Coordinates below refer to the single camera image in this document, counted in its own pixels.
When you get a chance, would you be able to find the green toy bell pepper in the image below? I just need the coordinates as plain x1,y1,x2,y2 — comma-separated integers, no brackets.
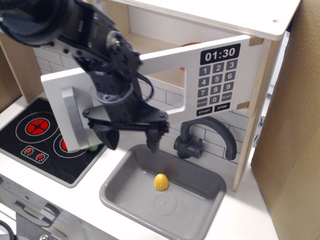
85,144,99,152

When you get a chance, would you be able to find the dark grey toy faucet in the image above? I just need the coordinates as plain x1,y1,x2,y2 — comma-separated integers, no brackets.
173,117,237,160

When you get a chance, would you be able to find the black toy stovetop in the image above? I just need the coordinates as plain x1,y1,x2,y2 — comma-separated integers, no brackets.
0,97,106,188

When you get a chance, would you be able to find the yellow toy corn piece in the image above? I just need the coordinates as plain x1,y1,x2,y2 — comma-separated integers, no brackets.
153,173,170,191

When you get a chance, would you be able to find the grey oven door handle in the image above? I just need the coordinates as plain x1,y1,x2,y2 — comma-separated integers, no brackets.
12,200,60,228

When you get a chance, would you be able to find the brown cardboard panel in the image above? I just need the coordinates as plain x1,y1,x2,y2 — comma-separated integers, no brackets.
251,0,320,240

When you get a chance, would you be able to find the white toy microwave door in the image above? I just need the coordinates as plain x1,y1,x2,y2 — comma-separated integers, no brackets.
41,35,263,151

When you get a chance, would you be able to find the orange plate inside microwave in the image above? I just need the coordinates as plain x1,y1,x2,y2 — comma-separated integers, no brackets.
179,42,201,48

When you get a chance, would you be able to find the white wooden microwave cabinet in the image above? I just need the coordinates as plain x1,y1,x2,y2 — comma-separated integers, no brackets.
82,0,302,193

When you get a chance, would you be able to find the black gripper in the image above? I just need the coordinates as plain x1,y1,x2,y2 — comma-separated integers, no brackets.
82,85,169,153

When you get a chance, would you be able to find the grey plastic sink basin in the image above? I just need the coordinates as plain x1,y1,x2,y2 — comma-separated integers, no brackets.
99,144,226,240

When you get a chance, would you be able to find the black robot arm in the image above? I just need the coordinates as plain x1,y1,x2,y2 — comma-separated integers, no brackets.
0,0,169,152

